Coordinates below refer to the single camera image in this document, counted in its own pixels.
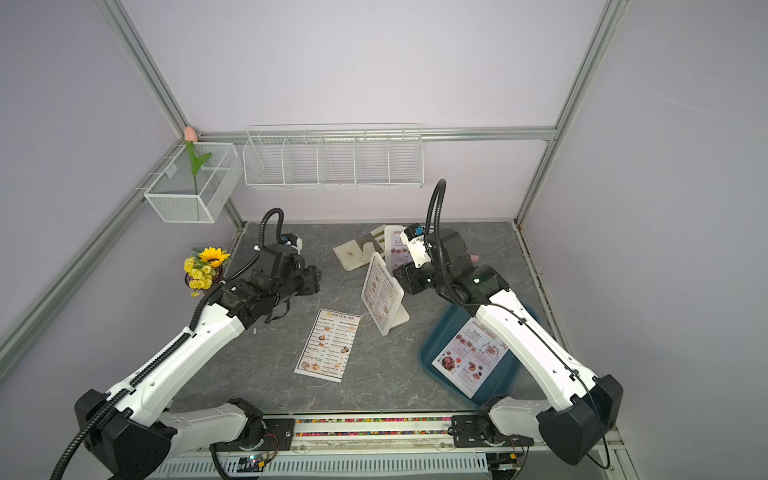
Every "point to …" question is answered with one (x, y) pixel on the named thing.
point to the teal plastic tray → (502, 381)
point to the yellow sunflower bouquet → (200, 267)
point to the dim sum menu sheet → (328, 350)
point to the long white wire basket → (384, 155)
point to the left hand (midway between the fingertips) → (312, 275)
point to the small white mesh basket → (172, 192)
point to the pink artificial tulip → (196, 164)
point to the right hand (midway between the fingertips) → (401, 269)
